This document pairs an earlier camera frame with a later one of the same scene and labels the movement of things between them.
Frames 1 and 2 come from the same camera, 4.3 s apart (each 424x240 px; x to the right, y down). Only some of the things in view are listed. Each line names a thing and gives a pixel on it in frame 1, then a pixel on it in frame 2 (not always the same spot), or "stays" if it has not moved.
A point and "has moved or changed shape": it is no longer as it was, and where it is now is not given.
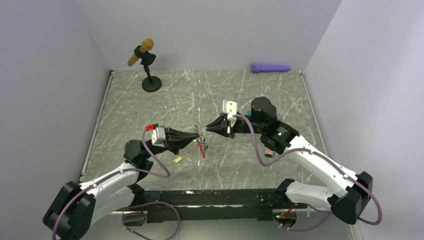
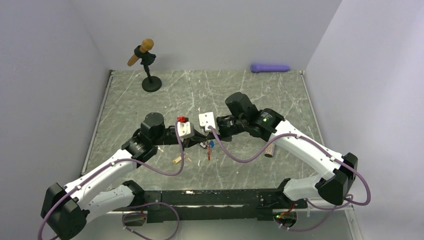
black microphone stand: x=151 y=83 stays
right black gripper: x=221 y=121 stays
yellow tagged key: x=180 y=158 stays
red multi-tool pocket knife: x=199 y=141 has moved or changed shape
